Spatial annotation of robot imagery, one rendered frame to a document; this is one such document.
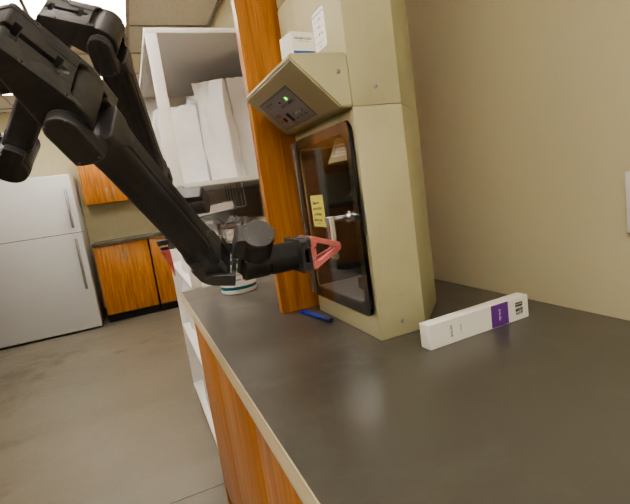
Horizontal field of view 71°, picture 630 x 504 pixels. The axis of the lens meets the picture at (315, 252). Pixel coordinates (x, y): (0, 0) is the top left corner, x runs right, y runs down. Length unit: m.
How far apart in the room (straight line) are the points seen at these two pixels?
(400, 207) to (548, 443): 0.51
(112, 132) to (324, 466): 0.48
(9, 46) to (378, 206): 0.63
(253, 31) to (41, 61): 0.77
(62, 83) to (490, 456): 0.63
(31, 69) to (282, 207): 0.77
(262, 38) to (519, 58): 0.62
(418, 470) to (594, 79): 0.79
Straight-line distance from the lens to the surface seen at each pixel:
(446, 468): 0.57
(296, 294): 1.23
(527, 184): 1.15
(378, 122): 0.90
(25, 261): 5.77
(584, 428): 0.66
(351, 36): 0.92
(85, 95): 0.59
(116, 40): 0.93
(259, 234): 0.77
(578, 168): 1.06
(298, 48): 0.94
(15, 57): 0.55
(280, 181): 1.20
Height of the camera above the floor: 1.27
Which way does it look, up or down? 8 degrees down
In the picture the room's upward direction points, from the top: 8 degrees counter-clockwise
